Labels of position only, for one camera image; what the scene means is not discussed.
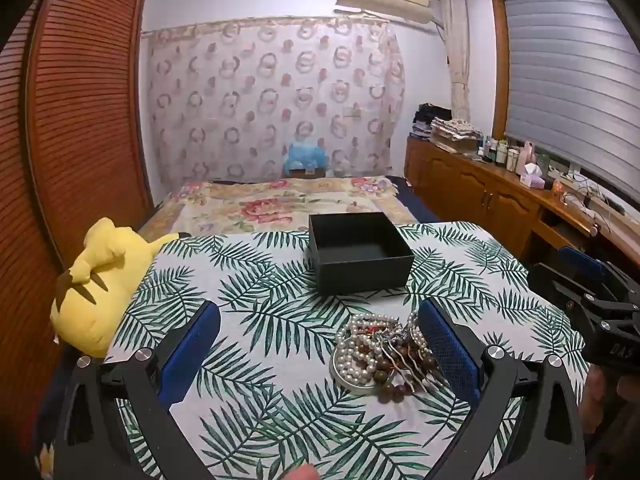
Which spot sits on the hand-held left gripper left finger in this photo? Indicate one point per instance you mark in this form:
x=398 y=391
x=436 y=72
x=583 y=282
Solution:
x=192 y=347

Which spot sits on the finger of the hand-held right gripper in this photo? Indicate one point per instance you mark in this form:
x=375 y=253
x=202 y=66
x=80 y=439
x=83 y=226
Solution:
x=555 y=285
x=582 y=260

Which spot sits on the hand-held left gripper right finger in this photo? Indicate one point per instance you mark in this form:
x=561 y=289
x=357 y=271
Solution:
x=447 y=350

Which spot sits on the silver metal ornament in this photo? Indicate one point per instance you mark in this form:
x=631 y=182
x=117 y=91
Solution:
x=406 y=362

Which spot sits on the black box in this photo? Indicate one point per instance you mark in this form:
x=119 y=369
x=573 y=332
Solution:
x=360 y=272

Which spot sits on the person's right hand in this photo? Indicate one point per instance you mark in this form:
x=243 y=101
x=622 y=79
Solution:
x=597 y=400

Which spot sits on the pink tissue box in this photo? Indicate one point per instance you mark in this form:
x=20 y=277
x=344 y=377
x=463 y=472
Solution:
x=531 y=177

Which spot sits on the yellow plush toy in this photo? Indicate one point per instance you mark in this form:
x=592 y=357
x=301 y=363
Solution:
x=107 y=280

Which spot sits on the pink bottle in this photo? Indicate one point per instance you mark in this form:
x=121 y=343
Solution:
x=525 y=155

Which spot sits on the wooden sideboard cabinet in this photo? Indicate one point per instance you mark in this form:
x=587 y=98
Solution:
x=470 y=190

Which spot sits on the row of cosmetic bottles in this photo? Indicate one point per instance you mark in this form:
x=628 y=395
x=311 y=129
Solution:
x=502 y=152

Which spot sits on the floral bed blanket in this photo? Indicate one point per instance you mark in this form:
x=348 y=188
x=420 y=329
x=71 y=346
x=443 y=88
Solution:
x=260 y=207

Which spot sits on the patterned folded fabric stack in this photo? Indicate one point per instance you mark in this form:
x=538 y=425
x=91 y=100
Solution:
x=457 y=132

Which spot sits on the grey window blind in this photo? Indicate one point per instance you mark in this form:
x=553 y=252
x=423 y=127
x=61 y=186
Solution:
x=565 y=70

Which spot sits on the dark folded clothes stack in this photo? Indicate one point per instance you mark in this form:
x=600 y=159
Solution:
x=430 y=117

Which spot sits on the blue plush toy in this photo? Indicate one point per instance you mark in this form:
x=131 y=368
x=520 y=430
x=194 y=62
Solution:
x=305 y=157

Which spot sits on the beige tied drape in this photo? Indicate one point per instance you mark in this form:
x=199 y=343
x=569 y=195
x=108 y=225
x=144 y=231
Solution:
x=457 y=50

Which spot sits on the wooden louvered wardrobe door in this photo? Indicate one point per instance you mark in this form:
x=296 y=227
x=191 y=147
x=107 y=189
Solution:
x=85 y=110

